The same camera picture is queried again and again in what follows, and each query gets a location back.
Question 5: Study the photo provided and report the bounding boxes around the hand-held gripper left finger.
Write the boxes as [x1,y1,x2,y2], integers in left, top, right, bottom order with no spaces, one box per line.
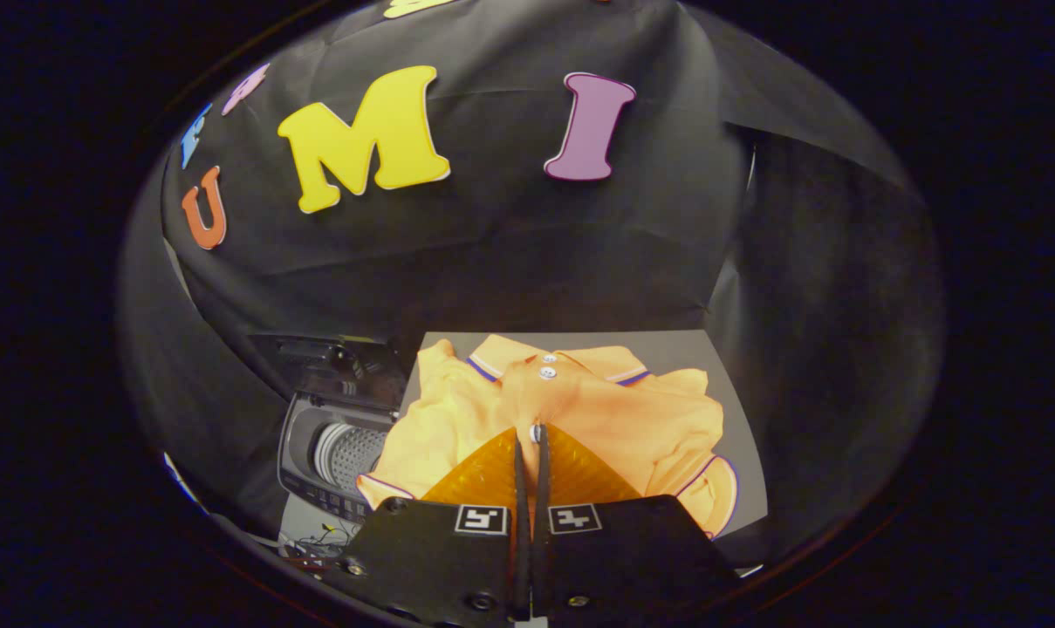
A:
[322,427,529,625]

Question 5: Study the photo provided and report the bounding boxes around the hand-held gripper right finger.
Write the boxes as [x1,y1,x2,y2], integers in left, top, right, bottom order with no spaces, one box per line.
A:
[531,425,743,625]

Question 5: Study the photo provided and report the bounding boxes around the yellow-orange polo shirt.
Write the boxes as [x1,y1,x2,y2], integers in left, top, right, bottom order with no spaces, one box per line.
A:
[356,334,740,538]

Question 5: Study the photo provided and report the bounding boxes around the grey washing machine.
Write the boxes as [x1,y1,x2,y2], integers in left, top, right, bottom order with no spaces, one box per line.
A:
[277,392,402,559]

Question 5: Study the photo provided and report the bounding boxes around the beige cabinet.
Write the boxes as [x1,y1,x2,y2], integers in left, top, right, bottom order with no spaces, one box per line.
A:
[400,330,771,539]

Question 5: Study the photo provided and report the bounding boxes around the thin black floor cables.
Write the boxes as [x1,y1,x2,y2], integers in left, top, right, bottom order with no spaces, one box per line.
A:
[281,522,355,570]

